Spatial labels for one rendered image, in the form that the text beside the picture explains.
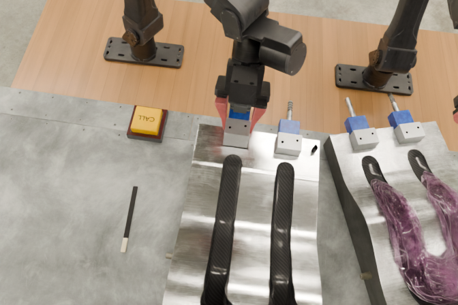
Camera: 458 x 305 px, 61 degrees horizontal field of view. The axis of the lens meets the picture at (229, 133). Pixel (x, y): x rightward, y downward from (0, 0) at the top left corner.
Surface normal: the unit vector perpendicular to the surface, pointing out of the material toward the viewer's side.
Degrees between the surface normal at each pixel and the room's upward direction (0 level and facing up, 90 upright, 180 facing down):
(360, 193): 28
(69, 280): 0
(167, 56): 0
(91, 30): 0
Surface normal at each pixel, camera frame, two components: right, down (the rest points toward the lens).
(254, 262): 0.11, -0.81
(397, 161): 0.06, -0.44
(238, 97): -0.09, 0.52
